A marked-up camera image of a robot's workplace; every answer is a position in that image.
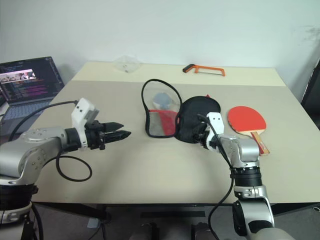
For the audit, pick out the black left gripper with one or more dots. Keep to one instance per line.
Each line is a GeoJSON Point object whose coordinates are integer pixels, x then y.
{"type": "Point", "coordinates": [93, 136]}

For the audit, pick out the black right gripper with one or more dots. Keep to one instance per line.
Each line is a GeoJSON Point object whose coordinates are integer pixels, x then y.
{"type": "Point", "coordinates": [200, 135]}

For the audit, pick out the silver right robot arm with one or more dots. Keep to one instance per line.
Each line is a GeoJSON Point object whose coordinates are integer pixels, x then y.
{"type": "Point", "coordinates": [247, 155]}

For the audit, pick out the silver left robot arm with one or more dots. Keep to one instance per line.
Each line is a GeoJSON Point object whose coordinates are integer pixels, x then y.
{"type": "Point", "coordinates": [30, 147]}

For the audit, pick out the red table tennis paddle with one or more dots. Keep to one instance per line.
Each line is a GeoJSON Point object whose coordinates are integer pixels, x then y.
{"type": "Point", "coordinates": [243, 118]}

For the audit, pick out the orange hacksaw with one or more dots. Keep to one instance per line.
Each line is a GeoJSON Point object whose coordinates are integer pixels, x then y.
{"type": "Point", "coordinates": [212, 70]}

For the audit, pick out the clear plastic dish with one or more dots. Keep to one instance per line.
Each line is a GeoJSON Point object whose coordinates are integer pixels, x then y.
{"type": "Point", "coordinates": [126, 63]}

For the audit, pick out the small grey floor box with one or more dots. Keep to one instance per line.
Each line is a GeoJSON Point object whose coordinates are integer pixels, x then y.
{"type": "Point", "coordinates": [93, 223]}

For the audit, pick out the open laptop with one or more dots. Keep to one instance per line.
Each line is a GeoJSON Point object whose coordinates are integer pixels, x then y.
{"type": "Point", "coordinates": [27, 82]}

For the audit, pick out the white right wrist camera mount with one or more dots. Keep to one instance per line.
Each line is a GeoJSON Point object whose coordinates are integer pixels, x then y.
{"type": "Point", "coordinates": [217, 122]}

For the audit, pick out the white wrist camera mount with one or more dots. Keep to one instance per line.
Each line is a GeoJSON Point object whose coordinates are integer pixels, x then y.
{"type": "Point", "coordinates": [81, 112]}
{"type": "Point", "coordinates": [217, 122]}

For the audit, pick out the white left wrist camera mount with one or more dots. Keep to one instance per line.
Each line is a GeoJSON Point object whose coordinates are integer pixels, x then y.
{"type": "Point", "coordinates": [81, 112]}

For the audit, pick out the black table frame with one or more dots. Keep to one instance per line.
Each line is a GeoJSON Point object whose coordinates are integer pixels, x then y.
{"type": "Point", "coordinates": [162, 206]}

